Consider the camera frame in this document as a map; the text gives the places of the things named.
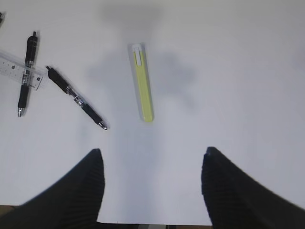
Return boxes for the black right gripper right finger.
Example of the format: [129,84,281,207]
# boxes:
[201,146,305,229]

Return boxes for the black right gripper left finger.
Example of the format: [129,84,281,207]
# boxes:
[0,148,105,229]

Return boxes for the yellow pen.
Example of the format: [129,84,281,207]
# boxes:
[128,43,154,123]

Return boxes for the black pen right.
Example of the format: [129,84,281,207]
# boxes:
[46,66,108,130]

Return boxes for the clear plastic ruler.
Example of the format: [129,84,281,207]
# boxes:
[0,51,48,91]

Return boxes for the black pen under ruler middle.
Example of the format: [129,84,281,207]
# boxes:
[18,31,38,117]

